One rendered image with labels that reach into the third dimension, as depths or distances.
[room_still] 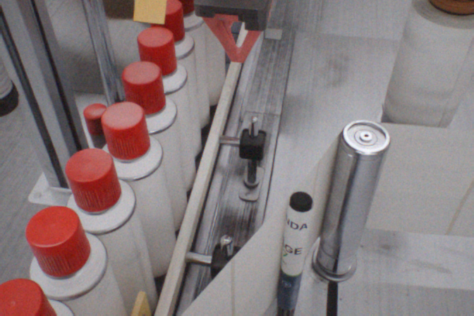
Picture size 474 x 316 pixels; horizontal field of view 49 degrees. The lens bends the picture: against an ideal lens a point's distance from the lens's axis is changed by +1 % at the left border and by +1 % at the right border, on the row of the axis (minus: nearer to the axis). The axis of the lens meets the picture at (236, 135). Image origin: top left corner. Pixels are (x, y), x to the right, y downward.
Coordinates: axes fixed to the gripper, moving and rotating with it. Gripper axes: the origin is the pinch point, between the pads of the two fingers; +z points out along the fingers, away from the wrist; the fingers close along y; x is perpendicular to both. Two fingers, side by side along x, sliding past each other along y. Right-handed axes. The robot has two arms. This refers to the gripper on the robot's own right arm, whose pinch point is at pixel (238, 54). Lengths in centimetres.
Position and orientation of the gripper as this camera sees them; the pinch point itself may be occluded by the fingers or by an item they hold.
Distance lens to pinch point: 56.7
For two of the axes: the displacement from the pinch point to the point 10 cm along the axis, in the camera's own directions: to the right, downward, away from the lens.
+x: -9.9, -1.1, 1.2
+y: 1.6, -7.1, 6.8
